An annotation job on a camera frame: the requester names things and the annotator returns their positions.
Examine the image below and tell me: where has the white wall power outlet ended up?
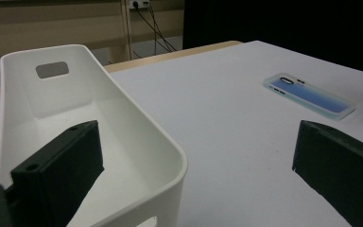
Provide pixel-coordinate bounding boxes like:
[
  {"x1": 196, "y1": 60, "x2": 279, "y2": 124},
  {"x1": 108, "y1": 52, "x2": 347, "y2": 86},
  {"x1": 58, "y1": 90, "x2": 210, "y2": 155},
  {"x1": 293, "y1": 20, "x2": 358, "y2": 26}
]
[{"x1": 129, "y1": 0, "x2": 151, "y2": 9}]

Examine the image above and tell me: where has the white plastic storage bin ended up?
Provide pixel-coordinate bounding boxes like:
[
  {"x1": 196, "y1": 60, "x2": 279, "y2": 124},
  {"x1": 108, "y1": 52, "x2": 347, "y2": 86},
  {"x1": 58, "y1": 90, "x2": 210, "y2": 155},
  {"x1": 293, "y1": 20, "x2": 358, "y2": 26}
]
[{"x1": 0, "y1": 44, "x2": 189, "y2": 227}]

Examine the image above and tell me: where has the bundle of black cables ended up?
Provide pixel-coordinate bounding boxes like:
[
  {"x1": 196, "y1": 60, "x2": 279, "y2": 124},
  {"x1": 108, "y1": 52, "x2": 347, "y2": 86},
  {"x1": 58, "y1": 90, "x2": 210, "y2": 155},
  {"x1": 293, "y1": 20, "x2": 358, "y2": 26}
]
[{"x1": 132, "y1": 2, "x2": 178, "y2": 61}]

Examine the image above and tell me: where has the blue translucent phone case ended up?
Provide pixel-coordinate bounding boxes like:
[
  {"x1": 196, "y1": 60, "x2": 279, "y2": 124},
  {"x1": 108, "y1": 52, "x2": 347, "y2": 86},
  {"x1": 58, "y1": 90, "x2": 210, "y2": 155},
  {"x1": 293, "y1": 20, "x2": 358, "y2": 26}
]
[{"x1": 263, "y1": 72, "x2": 357, "y2": 122}]

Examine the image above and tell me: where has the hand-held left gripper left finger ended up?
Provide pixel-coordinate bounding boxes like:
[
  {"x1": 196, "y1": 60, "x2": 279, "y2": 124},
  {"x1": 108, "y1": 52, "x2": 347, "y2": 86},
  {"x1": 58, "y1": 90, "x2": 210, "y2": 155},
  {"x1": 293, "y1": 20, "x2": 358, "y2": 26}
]
[{"x1": 4, "y1": 119, "x2": 106, "y2": 227}]

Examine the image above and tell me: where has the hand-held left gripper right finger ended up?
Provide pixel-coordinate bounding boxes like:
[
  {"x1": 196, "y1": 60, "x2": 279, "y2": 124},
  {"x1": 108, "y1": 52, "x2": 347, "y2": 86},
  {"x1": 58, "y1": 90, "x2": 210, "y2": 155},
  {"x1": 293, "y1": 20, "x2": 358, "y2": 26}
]
[{"x1": 291, "y1": 119, "x2": 363, "y2": 227}]

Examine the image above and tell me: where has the beige wooden desk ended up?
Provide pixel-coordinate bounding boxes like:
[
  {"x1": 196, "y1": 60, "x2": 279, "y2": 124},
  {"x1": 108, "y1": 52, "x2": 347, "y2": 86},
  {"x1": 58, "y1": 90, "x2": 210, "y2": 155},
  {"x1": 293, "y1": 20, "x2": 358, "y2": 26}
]
[{"x1": 0, "y1": 0, "x2": 185, "y2": 69}]

